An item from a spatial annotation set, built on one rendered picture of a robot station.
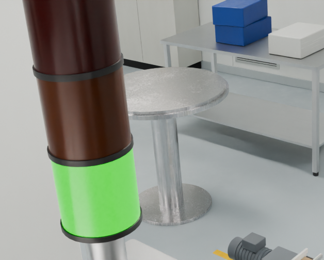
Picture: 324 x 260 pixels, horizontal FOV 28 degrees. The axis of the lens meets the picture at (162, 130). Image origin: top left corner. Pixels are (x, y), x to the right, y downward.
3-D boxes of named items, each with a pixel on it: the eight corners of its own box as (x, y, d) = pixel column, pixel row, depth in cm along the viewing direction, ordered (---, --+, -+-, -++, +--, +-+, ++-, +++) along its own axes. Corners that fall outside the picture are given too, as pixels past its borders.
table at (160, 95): (174, 255, 422) (161, 124, 385) (83, 212, 485) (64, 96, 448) (260, 197, 481) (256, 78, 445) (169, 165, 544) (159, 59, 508)
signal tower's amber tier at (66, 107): (84, 169, 35) (71, 85, 33) (32, 148, 38) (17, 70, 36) (148, 138, 38) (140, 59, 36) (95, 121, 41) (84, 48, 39)
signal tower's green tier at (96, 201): (96, 248, 37) (84, 172, 35) (46, 222, 40) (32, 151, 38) (157, 212, 40) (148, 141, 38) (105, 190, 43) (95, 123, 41)
